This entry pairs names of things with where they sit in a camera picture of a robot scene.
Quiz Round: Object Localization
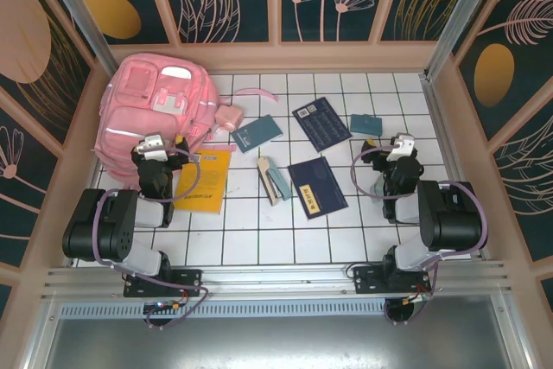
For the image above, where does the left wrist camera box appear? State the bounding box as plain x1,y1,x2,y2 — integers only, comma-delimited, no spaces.
137,133,169,161

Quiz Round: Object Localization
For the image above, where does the slotted cable duct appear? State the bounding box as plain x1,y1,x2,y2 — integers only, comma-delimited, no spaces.
58,302,498,321

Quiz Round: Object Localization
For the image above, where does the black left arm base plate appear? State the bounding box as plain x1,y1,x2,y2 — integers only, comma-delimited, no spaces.
124,268,203,298

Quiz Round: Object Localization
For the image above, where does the navy book with barcode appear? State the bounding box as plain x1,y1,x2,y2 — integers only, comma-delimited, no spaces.
291,96,353,154

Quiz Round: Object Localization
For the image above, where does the navy book with yellow label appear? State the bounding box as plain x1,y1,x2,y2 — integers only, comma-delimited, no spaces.
287,156,349,222

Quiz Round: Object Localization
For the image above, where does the aluminium frame post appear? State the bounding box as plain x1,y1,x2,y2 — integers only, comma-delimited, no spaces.
35,0,126,87
425,0,505,81

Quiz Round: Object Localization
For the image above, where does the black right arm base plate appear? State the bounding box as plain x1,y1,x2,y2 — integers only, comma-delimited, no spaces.
353,263,433,299

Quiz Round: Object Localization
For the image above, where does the pink backpack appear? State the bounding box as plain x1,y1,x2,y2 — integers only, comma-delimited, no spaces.
90,54,279,182

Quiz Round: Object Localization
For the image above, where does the small teal card case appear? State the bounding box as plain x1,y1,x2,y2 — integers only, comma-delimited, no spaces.
349,113,385,137

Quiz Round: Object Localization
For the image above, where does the aluminium mounting rail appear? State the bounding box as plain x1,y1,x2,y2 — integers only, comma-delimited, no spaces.
41,259,513,302

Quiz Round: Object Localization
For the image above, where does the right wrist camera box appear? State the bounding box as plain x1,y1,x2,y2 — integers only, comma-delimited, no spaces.
386,133,416,162

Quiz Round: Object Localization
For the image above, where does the small pink pouch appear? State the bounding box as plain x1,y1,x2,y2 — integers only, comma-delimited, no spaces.
214,104,245,133

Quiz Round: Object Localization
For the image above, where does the teal and beige stapler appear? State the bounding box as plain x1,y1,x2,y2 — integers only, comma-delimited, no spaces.
257,155,291,207

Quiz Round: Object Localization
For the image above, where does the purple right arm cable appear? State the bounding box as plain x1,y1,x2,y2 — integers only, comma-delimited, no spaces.
350,146,490,327

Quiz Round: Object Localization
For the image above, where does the aluminium side rail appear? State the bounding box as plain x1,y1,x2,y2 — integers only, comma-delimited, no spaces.
419,73,492,263

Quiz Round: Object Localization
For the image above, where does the grey metal sheet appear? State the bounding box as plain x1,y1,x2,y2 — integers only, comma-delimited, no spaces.
41,316,535,369

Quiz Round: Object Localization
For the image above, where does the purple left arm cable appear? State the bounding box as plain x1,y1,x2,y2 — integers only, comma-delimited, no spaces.
92,147,209,330

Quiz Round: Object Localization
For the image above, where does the teal notebook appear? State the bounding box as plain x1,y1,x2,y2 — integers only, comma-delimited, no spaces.
230,114,285,155

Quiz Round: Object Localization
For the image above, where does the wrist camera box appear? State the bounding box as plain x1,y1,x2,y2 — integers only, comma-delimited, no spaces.
386,133,416,162
137,133,169,161

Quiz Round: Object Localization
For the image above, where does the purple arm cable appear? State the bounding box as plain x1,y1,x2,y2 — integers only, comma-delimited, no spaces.
350,146,490,327
92,147,209,330

